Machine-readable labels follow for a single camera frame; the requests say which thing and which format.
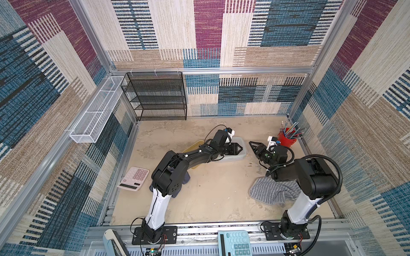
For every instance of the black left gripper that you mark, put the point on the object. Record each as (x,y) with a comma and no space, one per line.
(235,149)

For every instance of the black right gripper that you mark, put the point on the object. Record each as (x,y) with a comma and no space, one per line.
(261,150)

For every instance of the translucent white lunch box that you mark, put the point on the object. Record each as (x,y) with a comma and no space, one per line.
(241,155)

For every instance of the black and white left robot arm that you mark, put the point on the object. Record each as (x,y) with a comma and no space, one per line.
(171,173)

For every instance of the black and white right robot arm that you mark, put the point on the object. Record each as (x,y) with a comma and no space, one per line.
(318,176)

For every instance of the yellow lunch box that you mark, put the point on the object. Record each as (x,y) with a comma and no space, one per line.
(194,147)

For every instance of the red pen holder cup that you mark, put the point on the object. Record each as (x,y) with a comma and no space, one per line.
(284,140)

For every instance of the pens in red cup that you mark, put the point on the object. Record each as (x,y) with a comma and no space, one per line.
(293,132)

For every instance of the grey striped cloth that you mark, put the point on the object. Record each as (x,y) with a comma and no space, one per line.
(270,192)

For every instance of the dark blue cloth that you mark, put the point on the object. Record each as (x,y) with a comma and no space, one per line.
(186,179)

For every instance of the teal calculator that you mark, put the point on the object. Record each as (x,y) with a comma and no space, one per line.
(234,243)

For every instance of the pink calculator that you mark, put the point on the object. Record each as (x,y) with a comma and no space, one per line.
(134,179)

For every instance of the white handheld device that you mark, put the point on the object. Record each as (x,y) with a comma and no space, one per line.
(113,244)

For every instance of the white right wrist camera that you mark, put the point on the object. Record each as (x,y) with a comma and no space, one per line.
(272,143)

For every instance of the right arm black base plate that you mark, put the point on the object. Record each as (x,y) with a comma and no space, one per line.
(273,232)

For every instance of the black wire mesh shelf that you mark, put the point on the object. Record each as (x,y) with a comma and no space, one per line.
(156,96)

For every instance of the aluminium front rail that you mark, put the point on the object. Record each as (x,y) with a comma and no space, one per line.
(206,233)

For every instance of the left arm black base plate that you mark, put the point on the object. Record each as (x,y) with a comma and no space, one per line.
(168,235)

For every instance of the white wire mesh basket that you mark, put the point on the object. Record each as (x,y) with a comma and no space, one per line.
(92,122)

